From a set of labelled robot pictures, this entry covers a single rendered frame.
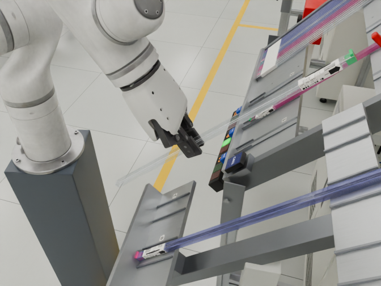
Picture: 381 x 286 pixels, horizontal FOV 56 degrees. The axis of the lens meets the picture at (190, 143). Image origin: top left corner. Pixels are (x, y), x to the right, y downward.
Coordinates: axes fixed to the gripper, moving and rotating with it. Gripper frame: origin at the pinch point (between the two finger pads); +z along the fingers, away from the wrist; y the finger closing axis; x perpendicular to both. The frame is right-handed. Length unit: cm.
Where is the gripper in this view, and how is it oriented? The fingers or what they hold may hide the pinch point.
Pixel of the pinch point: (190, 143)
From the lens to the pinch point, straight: 63.1
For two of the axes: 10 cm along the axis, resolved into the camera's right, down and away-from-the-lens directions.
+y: -2.0, 6.6, -7.3
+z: 5.2, 7.0, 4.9
